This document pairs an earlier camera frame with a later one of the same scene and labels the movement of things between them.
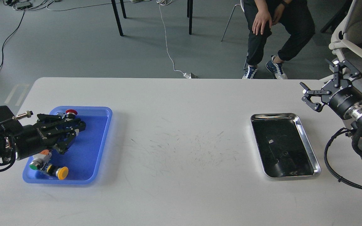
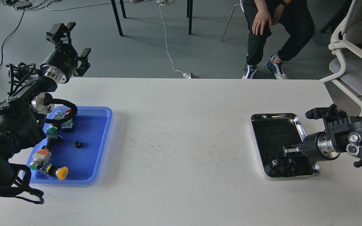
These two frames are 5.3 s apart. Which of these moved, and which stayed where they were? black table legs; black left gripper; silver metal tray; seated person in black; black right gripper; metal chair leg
Moved: black left gripper; black right gripper
Stayed: metal chair leg; seated person in black; silver metal tray; black table legs
